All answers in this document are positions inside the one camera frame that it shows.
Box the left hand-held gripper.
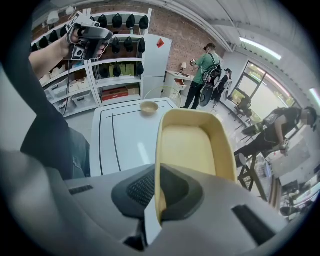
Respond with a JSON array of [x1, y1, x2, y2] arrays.
[[65, 11, 114, 61]]

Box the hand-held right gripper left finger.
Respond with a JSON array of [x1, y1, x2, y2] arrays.
[[46, 163, 157, 247]]

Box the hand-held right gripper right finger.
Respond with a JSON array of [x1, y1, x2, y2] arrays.
[[147, 163, 297, 256]]

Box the yellow rectangular tray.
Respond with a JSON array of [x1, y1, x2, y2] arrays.
[[154, 108, 238, 224]]

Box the person's left forearm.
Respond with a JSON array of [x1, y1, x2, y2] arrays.
[[28, 37, 70, 81]]

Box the person's left hand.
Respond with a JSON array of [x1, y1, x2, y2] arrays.
[[61, 27, 82, 60]]

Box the olive green paper bags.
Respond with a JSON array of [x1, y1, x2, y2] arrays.
[[99, 62, 138, 79]]

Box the white shelving unit with bins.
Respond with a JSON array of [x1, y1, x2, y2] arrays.
[[31, 8, 101, 118]]

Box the white shelving unit with boxes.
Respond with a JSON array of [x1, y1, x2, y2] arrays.
[[86, 8, 153, 107]]

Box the person's grey jeans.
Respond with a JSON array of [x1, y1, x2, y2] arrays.
[[69, 127, 91, 179]]

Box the red flat box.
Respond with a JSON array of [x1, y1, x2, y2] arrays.
[[101, 86, 130, 102]]

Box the dark metal mesh table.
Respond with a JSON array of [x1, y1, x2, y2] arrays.
[[234, 149, 275, 202]]

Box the brown cardboard box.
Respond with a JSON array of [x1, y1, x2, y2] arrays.
[[126, 84, 140, 96]]

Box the white tall cabinet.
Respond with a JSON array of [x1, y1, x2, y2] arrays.
[[142, 33, 173, 100]]

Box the stack of clear storage bins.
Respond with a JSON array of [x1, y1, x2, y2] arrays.
[[39, 67, 94, 118]]

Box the white table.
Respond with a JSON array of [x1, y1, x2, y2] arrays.
[[89, 97, 181, 178]]

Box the wooden bowl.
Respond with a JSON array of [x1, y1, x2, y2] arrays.
[[139, 101, 160, 117]]

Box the white side desk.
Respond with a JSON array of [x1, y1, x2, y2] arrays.
[[164, 70, 195, 96]]

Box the person's black shirt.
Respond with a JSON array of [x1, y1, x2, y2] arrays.
[[2, 14, 76, 181]]

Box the large window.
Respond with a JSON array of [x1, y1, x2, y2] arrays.
[[232, 59, 300, 112]]

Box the long ceiling light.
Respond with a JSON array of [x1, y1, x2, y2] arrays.
[[239, 36, 282, 60], [309, 87, 320, 106]]

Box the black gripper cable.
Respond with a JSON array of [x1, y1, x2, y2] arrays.
[[62, 58, 72, 117]]

